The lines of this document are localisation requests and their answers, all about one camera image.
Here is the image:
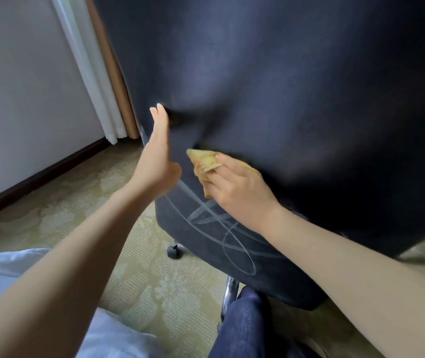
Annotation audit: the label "dark wooden baseboard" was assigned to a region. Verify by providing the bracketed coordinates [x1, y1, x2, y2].
[0, 137, 113, 226]

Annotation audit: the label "yellow cleaning cloth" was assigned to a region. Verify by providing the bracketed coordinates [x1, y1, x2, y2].
[187, 149, 262, 199]

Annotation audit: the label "black leather chair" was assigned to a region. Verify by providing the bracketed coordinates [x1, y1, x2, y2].
[91, 0, 425, 323]

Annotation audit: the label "navy dress with white trim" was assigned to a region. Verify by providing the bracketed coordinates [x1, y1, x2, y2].
[208, 286, 310, 358]

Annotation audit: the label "person's left hand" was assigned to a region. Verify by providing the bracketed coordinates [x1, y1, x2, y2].
[123, 103, 182, 207]

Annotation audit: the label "person's right hand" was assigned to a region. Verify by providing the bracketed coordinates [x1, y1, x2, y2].
[206, 153, 284, 235]

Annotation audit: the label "person's right forearm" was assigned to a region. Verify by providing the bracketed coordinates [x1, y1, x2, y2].
[263, 206, 425, 358]

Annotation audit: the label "brown and white curtains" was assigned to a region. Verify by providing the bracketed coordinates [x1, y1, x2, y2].
[50, 0, 128, 145]

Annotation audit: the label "person's left forearm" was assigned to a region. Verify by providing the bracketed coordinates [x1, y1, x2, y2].
[0, 188, 153, 358]

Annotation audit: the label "white bed sheet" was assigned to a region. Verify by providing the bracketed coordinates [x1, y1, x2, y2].
[0, 248, 161, 358]

